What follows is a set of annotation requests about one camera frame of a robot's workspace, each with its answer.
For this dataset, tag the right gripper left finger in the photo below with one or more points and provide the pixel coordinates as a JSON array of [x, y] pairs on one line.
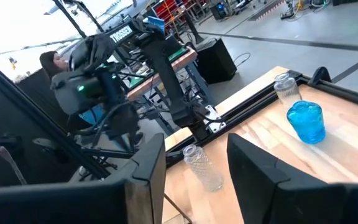
[[57, 205]]

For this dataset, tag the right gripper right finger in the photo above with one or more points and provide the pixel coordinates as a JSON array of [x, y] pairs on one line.
[[291, 205]]

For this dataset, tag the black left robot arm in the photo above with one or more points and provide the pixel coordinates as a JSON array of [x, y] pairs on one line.
[[163, 77]]

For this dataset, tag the person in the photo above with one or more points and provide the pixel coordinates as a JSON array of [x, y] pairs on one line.
[[50, 63]]

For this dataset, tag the wooden workbench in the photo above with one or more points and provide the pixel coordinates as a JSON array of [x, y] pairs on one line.
[[137, 88]]

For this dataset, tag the blue lobed glass vase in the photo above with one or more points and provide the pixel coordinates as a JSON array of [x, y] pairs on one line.
[[306, 123]]

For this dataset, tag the clear diamond-pattern bottle vase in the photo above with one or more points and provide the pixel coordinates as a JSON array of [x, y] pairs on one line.
[[202, 171]]

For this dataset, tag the clear ribbed bottle vase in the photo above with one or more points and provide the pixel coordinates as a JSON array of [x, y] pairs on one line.
[[286, 90]]

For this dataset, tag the red tool rack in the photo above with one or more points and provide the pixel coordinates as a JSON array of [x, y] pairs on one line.
[[166, 9]]

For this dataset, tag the black box on floor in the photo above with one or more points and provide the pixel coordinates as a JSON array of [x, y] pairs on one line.
[[216, 60]]

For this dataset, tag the black aluminium table frame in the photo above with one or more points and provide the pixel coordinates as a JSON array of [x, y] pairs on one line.
[[250, 109]]

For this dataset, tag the silver frame bracket plate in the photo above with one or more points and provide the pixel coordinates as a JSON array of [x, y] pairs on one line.
[[214, 121]]

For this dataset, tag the black frame hook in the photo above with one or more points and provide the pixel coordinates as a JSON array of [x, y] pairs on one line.
[[320, 76]]

